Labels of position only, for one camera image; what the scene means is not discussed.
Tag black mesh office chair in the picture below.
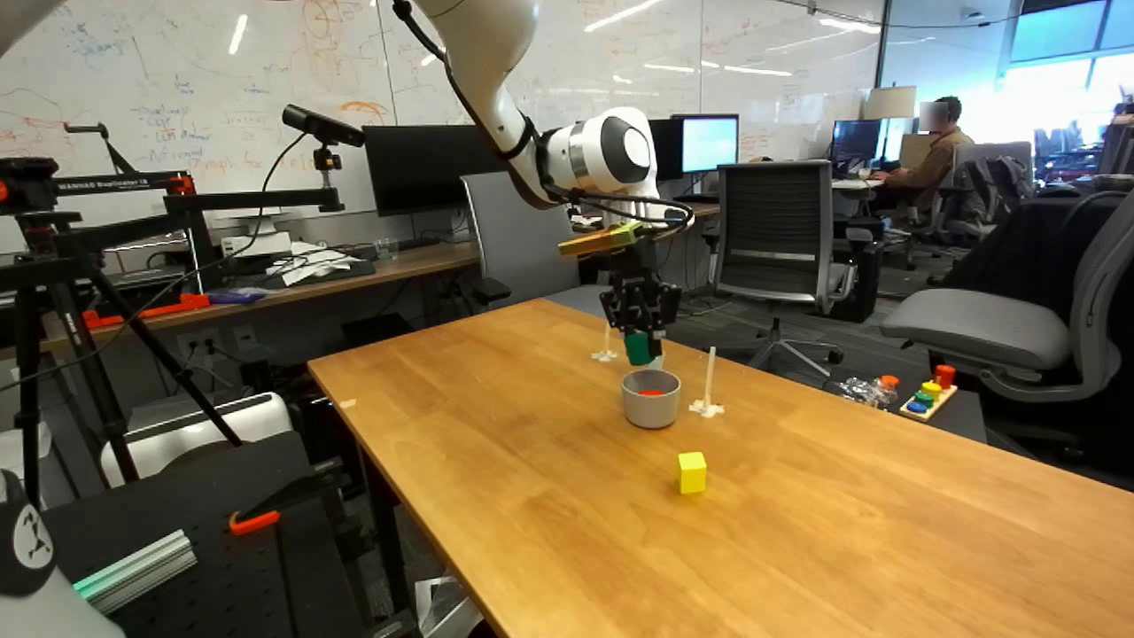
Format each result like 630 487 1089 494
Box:
710 157 881 382

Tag white papers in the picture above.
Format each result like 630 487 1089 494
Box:
260 236 369 292

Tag long wooden desk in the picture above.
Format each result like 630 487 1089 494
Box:
39 197 724 357

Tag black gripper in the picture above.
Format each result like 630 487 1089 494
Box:
596 242 683 362

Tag grey upholstered office chair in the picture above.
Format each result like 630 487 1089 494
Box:
457 168 653 330

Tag grey mug cup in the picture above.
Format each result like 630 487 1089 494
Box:
616 362 687 434

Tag dark distant office chair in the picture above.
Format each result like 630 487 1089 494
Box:
933 137 1039 246

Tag beige lamp shade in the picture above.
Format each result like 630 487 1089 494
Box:
858 83 923 124

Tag shiny metal cylinder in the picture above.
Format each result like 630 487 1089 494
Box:
69 526 201 619

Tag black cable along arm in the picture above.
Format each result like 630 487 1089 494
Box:
390 0 701 242

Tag large black case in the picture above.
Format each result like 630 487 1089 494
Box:
46 430 376 638

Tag small distant monitor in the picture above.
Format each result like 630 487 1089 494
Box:
825 116 886 184

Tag yellow cube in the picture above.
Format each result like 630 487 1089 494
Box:
675 448 713 499

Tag black tripod with boom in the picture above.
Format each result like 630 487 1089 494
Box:
0 116 346 510

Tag orange clamp bar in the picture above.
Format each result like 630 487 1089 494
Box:
78 292 219 338

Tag black camera on boom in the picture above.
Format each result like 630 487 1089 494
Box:
277 101 369 154

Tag white plastic housing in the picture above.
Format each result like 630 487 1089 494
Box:
96 389 298 494

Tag orange handle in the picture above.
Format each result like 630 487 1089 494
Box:
222 507 286 544

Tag light grey cushioned office chair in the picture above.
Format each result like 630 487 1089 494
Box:
879 189 1134 411

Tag clear plastic stick stand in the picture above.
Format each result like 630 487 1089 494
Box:
590 317 623 369
683 344 730 427

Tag black cap white logo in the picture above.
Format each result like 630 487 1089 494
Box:
0 467 57 601

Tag seated person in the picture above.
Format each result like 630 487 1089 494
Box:
858 92 978 232

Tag large black monitor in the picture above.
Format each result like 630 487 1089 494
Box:
358 119 527 221

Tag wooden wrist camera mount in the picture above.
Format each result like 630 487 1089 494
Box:
553 221 653 262

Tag clear plastic bag toy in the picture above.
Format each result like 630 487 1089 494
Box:
835 369 905 411

